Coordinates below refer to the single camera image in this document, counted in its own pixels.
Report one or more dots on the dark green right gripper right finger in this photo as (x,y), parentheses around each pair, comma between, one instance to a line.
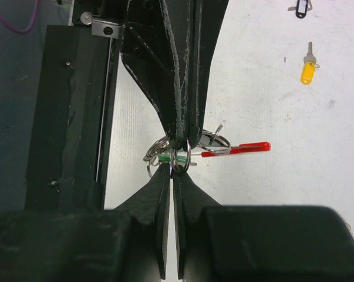
(258,243)

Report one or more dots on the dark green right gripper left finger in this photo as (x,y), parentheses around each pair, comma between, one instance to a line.
(128,243)

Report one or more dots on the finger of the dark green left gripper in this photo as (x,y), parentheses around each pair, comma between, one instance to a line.
(207,18)
(155,51)

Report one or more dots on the red-handled metal keyring holder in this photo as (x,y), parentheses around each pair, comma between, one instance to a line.
(211,144)

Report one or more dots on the key with large black tag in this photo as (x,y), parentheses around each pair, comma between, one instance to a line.
(301,8)

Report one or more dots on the key with yellow tag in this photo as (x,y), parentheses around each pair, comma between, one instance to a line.
(310,66)

